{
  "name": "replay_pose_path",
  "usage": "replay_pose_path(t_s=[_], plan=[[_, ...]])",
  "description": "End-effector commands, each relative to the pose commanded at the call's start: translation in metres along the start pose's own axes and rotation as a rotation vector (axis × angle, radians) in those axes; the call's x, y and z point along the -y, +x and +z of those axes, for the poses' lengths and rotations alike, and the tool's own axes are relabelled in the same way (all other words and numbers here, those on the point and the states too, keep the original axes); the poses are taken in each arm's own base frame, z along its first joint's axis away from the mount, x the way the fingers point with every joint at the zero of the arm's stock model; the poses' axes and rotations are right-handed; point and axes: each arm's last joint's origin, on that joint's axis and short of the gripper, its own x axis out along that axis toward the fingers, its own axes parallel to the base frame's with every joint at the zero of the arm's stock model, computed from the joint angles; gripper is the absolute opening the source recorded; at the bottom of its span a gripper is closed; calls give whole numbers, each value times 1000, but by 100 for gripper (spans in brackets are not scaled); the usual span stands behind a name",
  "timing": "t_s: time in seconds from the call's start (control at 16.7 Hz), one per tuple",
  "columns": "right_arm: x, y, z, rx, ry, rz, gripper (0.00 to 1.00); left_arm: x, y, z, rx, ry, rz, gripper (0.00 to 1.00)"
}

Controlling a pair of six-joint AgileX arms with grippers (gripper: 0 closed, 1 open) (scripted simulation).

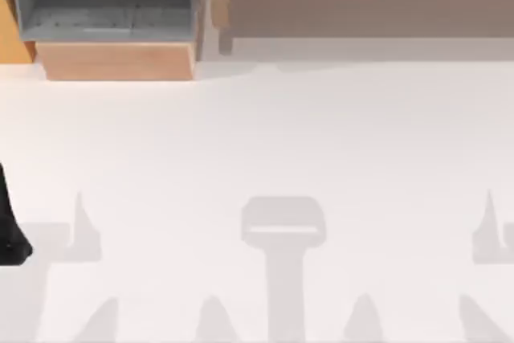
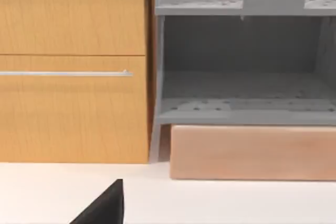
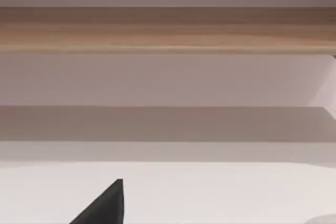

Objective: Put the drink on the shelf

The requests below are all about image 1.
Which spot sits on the pale wooden drawer front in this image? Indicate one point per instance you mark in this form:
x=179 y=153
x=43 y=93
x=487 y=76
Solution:
x=116 y=60

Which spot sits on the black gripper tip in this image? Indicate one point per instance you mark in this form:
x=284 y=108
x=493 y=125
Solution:
x=9 y=238

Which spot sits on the wooden cupboard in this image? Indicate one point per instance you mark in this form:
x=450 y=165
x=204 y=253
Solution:
x=10 y=25

